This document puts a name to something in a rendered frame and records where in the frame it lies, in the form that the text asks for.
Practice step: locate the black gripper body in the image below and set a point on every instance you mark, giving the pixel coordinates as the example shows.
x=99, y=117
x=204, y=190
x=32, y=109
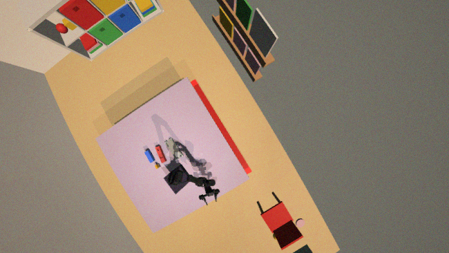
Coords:
x=203, y=196

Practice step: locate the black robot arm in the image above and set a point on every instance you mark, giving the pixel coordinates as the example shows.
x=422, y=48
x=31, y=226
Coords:
x=177, y=178

